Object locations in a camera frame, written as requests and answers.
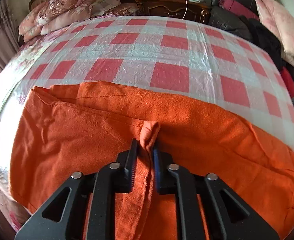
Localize floral pink bedsheet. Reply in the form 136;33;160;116
0;15;118;233

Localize red white checkered plastic sheet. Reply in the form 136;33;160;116
13;16;294;150

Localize magenta cushion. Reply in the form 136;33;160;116
219;0;259;20

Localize black clothes pile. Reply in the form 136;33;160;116
239;15;283;70

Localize patterned beige curtain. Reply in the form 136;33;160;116
0;0;19;73

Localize floral pink folded quilt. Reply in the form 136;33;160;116
19;0;103;42

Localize orange pants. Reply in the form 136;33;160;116
9;82;294;239

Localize pink satin pillow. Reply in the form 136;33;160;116
255;0;294;67

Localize dark wooden nightstand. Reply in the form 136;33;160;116
134;0;212;24

